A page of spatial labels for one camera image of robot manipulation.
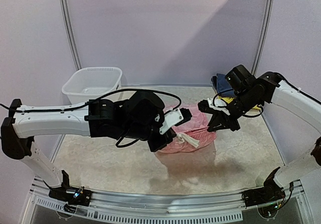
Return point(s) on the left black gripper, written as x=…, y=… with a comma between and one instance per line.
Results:
x=155, y=145

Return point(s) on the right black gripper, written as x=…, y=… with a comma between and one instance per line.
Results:
x=227, y=113

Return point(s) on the pink garment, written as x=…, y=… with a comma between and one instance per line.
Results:
x=192, y=135

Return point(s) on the navy blue tank top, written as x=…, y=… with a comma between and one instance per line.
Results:
x=222, y=86

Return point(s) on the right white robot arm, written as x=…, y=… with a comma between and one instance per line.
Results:
x=269, y=125

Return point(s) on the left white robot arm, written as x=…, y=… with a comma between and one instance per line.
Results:
x=141, y=117

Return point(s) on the white plastic laundry basket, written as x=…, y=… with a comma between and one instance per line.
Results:
x=91, y=83

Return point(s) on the folded yellow shirt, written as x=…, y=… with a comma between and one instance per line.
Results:
x=230, y=99

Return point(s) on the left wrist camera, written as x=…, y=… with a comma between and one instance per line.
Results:
x=175, y=117

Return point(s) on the aluminium front rail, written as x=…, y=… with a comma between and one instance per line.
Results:
x=114, y=207

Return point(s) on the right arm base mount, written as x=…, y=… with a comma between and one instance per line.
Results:
x=269, y=192

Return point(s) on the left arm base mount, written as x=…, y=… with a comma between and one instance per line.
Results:
x=71, y=195

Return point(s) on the right aluminium frame post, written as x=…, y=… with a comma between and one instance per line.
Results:
x=262, y=36

